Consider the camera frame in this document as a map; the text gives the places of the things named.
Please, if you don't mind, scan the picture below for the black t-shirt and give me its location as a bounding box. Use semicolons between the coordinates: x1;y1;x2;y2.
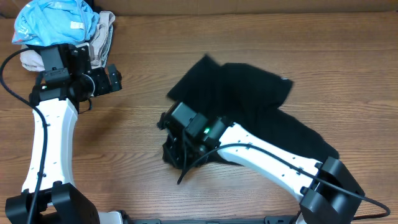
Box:
167;55;340;162

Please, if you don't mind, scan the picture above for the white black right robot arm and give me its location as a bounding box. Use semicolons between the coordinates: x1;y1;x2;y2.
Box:
157;110;364;223

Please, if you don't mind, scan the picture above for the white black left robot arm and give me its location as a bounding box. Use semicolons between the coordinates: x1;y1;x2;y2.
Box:
5;43;129;223

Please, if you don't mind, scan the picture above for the beige folded garment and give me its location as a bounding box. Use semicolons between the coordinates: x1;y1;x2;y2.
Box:
20;11;116;72

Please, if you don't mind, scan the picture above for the light blue crumpled garment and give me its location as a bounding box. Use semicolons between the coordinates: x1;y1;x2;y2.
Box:
12;0;100;47

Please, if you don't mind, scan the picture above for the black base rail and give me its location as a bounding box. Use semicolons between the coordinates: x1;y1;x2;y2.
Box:
127;215;295;224

